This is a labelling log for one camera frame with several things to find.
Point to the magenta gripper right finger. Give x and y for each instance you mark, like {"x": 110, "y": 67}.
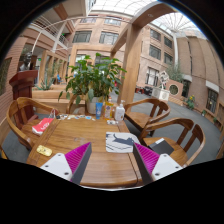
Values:
{"x": 153, "y": 166}

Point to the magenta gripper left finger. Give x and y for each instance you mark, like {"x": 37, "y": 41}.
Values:
{"x": 70, "y": 166}

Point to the yellow computer mouse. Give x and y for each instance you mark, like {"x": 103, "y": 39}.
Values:
{"x": 44, "y": 150}

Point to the black notebook on chair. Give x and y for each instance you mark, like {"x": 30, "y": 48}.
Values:
{"x": 161, "y": 146}

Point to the near right wooden armchair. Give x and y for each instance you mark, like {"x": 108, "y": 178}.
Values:
{"x": 181, "y": 142}

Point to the wooden armchair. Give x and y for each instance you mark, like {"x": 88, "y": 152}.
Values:
{"x": 181, "y": 142}
{"x": 156, "y": 110}
{"x": 21, "y": 119}

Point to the red white package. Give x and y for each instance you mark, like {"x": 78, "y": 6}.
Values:
{"x": 41, "y": 126}

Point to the far wooden chair back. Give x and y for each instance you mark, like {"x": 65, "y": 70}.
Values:
{"x": 76, "y": 109}

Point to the far right wooden armchair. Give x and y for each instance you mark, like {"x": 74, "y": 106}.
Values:
{"x": 156, "y": 110}

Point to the white plant pot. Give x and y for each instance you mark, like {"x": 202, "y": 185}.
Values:
{"x": 91, "y": 104}

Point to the white pump sanitizer bottle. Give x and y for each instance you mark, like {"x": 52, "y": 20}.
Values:
{"x": 120, "y": 112}

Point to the blue tube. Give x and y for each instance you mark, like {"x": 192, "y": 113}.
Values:
{"x": 98, "y": 109}

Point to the yellow liquid bottle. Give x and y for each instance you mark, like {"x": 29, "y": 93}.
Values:
{"x": 108, "y": 110}

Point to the white abstract sculpture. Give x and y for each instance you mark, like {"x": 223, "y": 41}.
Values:
{"x": 160, "y": 92}

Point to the left wooden armchair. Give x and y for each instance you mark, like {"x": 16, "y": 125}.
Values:
{"x": 21, "y": 119}

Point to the green potted plant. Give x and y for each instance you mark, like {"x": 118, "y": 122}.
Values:
{"x": 91, "y": 81}

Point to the dark red wooden podium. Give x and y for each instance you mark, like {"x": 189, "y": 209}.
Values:
{"x": 22, "y": 83}

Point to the dark bust statue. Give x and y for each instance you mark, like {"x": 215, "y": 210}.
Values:
{"x": 26, "y": 62}

